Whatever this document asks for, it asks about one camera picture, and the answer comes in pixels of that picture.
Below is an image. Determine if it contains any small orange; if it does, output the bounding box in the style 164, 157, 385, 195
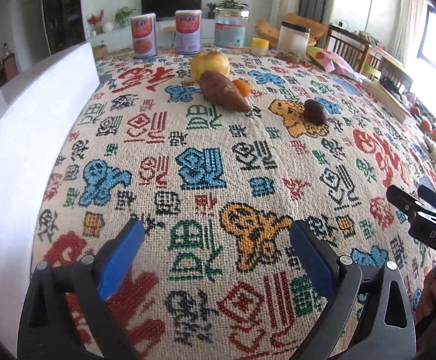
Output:
233, 80, 250, 98

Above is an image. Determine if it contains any potted plant left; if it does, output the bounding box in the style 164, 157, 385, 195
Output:
115, 6, 136, 28

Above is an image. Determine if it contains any orange lounge chair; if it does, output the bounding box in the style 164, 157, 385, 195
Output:
255, 12, 328, 49

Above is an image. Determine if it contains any patterned woven tablecloth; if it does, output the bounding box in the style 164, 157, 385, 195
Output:
33, 53, 436, 359

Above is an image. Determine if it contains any white cardboard box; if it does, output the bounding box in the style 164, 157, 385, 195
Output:
0, 42, 99, 354

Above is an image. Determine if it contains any cardboard box on floor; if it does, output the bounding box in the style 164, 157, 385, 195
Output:
92, 45, 108, 60

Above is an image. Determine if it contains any wooden bench chair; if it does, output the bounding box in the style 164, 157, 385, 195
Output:
326, 24, 413, 93

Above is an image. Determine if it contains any red flower vase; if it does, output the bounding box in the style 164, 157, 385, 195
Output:
86, 9, 104, 36

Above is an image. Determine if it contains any potted plant right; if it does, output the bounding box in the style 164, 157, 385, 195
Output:
217, 0, 249, 11

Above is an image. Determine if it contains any clear jar black lid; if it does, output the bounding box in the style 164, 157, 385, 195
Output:
277, 21, 311, 57

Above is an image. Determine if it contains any purple label can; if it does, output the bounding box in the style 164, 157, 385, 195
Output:
175, 10, 202, 55

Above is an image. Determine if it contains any glass jar blue label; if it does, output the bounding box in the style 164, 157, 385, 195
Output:
214, 8, 249, 54

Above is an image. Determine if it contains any yellow pear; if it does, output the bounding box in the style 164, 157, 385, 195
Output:
190, 51, 230, 81

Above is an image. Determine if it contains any yellow small cup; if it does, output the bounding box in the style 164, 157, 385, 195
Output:
250, 37, 269, 57

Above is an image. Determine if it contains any black display cabinet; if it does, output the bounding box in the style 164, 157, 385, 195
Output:
42, 0, 85, 55

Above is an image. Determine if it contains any fruit bowl with oranges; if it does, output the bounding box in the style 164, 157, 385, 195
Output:
409, 105, 436, 143

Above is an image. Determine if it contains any white tv cabinet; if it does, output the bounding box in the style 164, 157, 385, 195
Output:
86, 20, 219, 54

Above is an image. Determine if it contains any black television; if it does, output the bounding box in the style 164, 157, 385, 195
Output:
141, 0, 202, 20

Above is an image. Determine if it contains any orange book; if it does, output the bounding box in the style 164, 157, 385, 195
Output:
361, 80, 413, 123

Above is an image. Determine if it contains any short sweet potato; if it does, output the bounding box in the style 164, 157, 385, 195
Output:
199, 70, 251, 112

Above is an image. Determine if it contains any potted plant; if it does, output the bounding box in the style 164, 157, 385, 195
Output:
217, 0, 249, 11
115, 6, 136, 28

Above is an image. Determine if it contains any red label can left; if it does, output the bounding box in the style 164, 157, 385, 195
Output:
131, 13, 157, 59

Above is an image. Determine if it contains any person right hand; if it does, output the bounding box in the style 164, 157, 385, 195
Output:
416, 268, 436, 322

